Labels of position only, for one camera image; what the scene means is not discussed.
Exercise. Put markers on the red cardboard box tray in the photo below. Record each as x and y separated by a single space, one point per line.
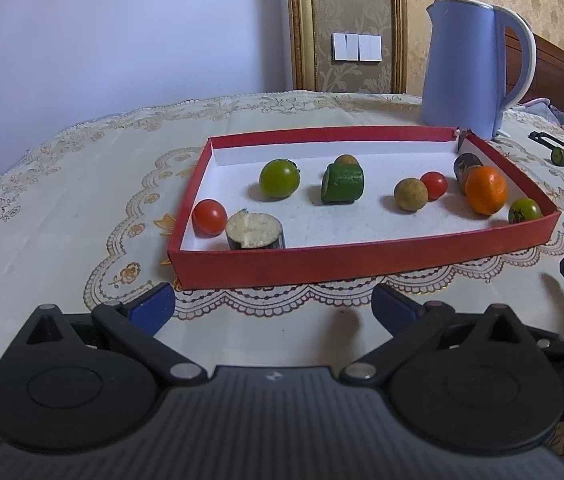
312 260

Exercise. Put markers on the black plastic frame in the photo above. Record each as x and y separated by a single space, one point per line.
543 136

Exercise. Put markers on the orange mandarin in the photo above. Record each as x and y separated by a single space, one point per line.
487 191

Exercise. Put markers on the white wall switch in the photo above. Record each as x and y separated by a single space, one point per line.
357 47

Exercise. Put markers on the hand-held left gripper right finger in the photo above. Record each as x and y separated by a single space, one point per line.
393 307

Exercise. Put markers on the cream lace tablecloth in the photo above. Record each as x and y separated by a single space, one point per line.
86 185

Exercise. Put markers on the blue electric kettle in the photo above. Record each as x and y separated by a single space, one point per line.
457 70

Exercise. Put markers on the reddish green tomato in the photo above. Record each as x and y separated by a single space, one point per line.
524 211

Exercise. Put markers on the eggplant piece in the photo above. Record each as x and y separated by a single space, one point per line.
254 232
466 162

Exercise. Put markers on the pink cloth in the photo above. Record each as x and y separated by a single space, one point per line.
557 117

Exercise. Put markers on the small green cucumber piece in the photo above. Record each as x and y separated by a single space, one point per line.
557 155

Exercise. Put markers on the brown longan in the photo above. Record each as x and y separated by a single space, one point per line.
411 195
468 180
347 160

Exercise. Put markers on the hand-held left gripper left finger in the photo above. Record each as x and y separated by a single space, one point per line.
151 307

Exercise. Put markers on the gold wall frame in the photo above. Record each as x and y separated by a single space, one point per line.
301 25

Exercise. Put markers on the wooden headboard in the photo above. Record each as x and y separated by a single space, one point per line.
562 80

